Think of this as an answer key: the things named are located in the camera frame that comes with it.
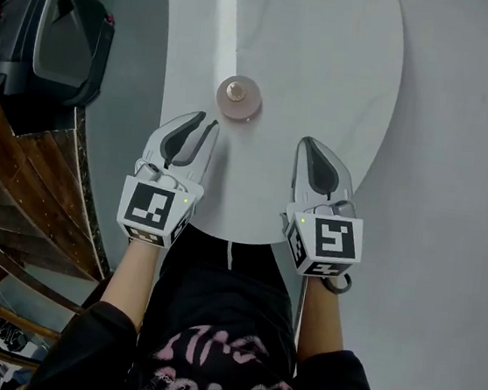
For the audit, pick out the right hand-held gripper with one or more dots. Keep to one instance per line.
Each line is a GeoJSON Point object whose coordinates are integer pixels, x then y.
{"type": "Point", "coordinates": [331, 240]}

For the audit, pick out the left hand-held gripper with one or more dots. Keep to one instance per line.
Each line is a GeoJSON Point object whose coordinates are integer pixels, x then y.
{"type": "Point", "coordinates": [149, 211]}

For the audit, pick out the small pink round container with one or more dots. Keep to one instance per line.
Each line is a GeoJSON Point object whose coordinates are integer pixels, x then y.
{"type": "Point", "coordinates": [240, 99]}

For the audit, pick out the person's right forearm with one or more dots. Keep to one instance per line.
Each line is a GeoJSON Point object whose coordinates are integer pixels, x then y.
{"type": "Point", "coordinates": [321, 323]}

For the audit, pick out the person's left forearm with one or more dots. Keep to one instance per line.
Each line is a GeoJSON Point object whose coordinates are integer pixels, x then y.
{"type": "Point", "coordinates": [139, 278]}

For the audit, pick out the curved wooden stair railing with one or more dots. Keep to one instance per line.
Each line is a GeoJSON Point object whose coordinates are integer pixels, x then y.
{"type": "Point", "coordinates": [19, 188]}

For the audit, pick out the black hard-shell case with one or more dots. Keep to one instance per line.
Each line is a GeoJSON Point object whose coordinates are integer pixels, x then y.
{"type": "Point", "coordinates": [46, 42]}

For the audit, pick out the black sweater with pink print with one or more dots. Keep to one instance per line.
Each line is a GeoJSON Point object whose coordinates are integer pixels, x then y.
{"type": "Point", "coordinates": [215, 354]}

